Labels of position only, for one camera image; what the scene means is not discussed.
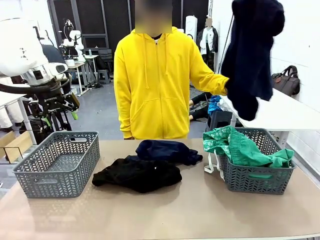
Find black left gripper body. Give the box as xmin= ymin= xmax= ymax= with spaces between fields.
xmin=34 ymin=93 xmax=68 ymax=117

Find black garment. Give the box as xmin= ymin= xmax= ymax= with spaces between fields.
xmin=91 ymin=154 xmax=183 ymax=194

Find green shorts with white drawstring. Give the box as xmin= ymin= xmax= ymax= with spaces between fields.
xmin=202 ymin=125 xmax=295 ymax=181

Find dark navy garment with label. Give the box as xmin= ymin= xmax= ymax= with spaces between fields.
xmin=220 ymin=0 xmax=286 ymax=122

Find person's right forearm yellow sleeve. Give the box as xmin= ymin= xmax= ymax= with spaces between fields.
xmin=117 ymin=99 xmax=135 ymax=138

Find person's left forearm yellow sleeve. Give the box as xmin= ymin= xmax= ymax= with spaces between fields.
xmin=192 ymin=62 xmax=230 ymax=96

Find black equipment bag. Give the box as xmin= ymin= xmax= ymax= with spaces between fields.
xmin=19 ymin=117 xmax=73 ymax=143

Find cardboard box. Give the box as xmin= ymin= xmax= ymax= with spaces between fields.
xmin=0 ymin=129 xmax=35 ymax=163

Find bystander in olive shirt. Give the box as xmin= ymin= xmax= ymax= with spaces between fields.
xmin=0 ymin=74 xmax=23 ymax=132

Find white desk with metal leg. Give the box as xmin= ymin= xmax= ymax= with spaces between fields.
xmin=0 ymin=83 xmax=38 ymax=146

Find white background workbench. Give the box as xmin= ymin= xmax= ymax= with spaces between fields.
xmin=65 ymin=54 xmax=100 ymax=97

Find bystander in dark shirt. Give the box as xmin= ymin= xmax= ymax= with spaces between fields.
xmin=41 ymin=43 xmax=73 ymax=96

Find grey plastic lattice basket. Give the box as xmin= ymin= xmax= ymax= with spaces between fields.
xmin=12 ymin=131 xmax=101 ymax=199
xmin=216 ymin=127 xmax=296 ymax=196

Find black office chair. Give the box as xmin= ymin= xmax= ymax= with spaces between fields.
xmin=96 ymin=48 xmax=113 ymax=71

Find person in yellow hoodie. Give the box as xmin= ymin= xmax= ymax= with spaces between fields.
xmin=113 ymin=0 xmax=230 ymax=140

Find navy blue garment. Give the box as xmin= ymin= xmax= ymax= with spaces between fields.
xmin=135 ymin=139 xmax=204 ymax=166

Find blue cloth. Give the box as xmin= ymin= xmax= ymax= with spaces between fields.
xmin=207 ymin=94 xmax=227 ymax=116

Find dark grey plastic step stool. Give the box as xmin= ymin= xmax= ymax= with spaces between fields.
xmin=206 ymin=109 xmax=235 ymax=132

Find white tower appliance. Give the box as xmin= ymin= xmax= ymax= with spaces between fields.
xmin=185 ymin=15 xmax=198 ymax=40

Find mannequin with black white jacket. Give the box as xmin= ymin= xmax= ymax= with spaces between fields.
xmin=196 ymin=16 xmax=220 ymax=66

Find black light stand poles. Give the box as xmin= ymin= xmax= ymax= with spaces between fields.
xmin=219 ymin=13 xmax=235 ymax=75

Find white side table leg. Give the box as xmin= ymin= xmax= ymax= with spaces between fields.
xmin=274 ymin=129 xmax=290 ymax=150

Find white table with leg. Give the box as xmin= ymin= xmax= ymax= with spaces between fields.
xmin=219 ymin=87 xmax=320 ymax=131

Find brown leather handbag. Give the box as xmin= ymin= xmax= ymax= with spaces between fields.
xmin=271 ymin=65 xmax=301 ymax=97

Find brown left wrist camera box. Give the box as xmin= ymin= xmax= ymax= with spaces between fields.
xmin=65 ymin=91 xmax=81 ymax=109

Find black sleeved left arm cable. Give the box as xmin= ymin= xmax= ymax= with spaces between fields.
xmin=0 ymin=78 xmax=72 ymax=96

